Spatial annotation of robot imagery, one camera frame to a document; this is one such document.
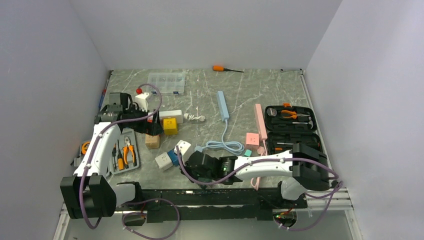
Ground clear plastic organizer box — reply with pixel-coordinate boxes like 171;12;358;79
147;72;186;96

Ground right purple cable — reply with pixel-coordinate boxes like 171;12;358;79
175;145;345;232

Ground teal small plug adapter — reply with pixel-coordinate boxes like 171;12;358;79
243;149;252;157

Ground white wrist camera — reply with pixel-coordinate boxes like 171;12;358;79
134;87;151;112
173;140;195;164

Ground pink power strip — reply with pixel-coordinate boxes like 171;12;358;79
254;103;268;141

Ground blue red pen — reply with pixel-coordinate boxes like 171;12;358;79
98;79;109;110

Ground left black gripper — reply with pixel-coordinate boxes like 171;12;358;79
124;104;164;136

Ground black tool case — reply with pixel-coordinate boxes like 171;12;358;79
264;103;323;155

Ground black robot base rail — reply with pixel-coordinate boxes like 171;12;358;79
115;187;308;223

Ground grey tool tray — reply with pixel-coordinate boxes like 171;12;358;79
71;128;141;176

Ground pink cube socket adapter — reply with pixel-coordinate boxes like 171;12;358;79
244;132;260;150

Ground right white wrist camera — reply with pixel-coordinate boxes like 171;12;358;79
173;140;195;164

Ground orange pliers in tray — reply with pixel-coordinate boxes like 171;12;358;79
123;136;137;167

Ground orange pliers in case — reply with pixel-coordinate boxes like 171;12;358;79
280;110;312;122

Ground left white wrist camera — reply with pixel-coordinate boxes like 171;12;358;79
134;87;151;112

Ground yellow cube socket adapter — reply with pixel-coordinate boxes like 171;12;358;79
162;117;178;136

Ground pink cable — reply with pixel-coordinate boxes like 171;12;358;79
250;140;269;192

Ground blue cube socket adapter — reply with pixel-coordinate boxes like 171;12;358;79
167;150;179;166

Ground white cube socket adapter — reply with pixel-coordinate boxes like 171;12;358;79
154;152;174;171

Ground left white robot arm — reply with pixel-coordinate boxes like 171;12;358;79
60;92;163;219

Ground beige cube socket adapter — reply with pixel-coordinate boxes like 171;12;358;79
144;134;161;149

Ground white power strip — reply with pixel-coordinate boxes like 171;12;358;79
158;110;184;125

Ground orange handled screwdriver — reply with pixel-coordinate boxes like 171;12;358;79
212;65;244;73

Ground light blue cable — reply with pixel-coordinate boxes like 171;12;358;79
194;119;246;155

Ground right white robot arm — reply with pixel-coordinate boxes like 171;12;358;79
174;143;336;208

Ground orange tape measure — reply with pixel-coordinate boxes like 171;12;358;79
80;141;91;155

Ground light blue power strip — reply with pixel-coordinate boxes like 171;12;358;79
216;91;230;122

